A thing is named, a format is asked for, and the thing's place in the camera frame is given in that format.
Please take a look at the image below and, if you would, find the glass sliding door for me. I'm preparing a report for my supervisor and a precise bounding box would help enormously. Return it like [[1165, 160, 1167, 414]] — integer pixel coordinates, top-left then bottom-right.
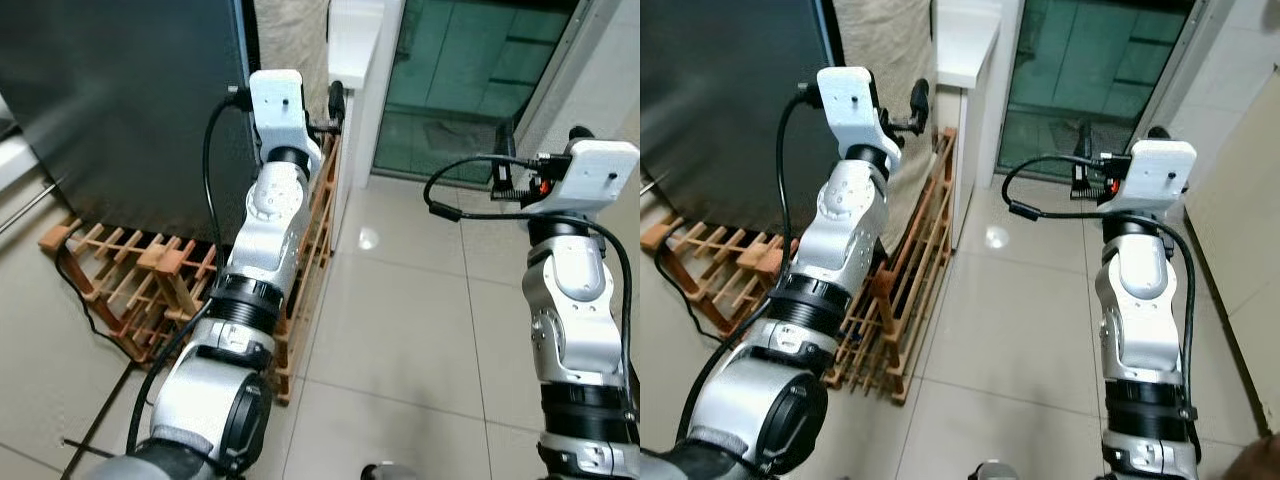
[[368, 0, 626, 191], [995, 0, 1216, 191]]

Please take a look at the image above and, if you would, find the cream door panel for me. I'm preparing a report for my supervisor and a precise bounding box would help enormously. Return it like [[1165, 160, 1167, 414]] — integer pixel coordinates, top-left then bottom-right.
[[1185, 75, 1280, 431]]

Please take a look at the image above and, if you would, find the white kitchen counter cabinet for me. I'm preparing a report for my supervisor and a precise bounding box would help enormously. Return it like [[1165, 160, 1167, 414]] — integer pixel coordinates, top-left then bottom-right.
[[0, 95, 61, 241]]

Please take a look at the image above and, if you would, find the wooden slatted rack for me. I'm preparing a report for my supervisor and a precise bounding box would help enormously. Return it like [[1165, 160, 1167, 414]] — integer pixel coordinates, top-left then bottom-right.
[[38, 125, 346, 406], [640, 125, 959, 406]]

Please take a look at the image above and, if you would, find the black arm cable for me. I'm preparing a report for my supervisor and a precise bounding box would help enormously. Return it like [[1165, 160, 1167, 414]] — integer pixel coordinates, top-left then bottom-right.
[[125, 85, 256, 456], [423, 153, 636, 401], [675, 85, 826, 446], [1002, 153, 1198, 401]]

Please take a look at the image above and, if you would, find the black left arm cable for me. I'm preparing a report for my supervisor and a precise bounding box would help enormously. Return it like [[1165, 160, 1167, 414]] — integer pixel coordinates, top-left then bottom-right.
[[675, 85, 826, 446], [125, 85, 256, 456]]

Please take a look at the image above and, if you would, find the thin black floor cable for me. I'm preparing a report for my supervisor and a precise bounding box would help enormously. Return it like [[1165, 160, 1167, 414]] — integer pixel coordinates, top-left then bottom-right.
[[55, 245, 131, 346], [655, 245, 721, 346]]

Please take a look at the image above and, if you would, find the dark grey fridge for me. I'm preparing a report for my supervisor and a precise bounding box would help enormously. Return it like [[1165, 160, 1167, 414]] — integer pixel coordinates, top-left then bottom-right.
[[0, 0, 263, 246], [640, 0, 851, 236]]

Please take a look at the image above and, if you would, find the beige cloth fridge cover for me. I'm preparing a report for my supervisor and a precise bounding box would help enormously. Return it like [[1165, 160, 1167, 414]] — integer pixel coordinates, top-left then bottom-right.
[[250, 0, 336, 151], [830, 0, 943, 256]]

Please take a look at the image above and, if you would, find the person foot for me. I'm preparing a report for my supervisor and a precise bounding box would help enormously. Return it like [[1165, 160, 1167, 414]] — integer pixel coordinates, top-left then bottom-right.
[[1225, 432, 1280, 480]]

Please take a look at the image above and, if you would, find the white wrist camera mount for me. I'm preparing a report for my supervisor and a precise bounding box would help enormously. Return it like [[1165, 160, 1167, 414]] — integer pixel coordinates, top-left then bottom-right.
[[520, 140, 641, 218], [1108, 140, 1198, 216], [815, 66, 903, 176], [247, 68, 323, 171]]

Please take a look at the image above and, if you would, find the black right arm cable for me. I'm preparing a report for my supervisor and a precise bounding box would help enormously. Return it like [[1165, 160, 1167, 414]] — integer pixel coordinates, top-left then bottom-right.
[[423, 153, 636, 401], [1002, 153, 1198, 401]]

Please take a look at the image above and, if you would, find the narrow white counter cabinet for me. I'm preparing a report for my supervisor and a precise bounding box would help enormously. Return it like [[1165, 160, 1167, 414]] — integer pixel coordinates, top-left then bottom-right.
[[325, 0, 409, 246], [930, 0, 1021, 251]]

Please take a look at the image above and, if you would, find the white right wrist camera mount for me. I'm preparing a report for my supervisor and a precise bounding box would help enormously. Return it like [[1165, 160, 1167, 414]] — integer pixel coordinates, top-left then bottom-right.
[[1108, 140, 1198, 216], [520, 140, 641, 218]]

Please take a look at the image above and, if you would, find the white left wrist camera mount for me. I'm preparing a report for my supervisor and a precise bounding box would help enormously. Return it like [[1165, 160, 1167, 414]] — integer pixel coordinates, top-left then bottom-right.
[[247, 68, 323, 171], [815, 66, 903, 176]]

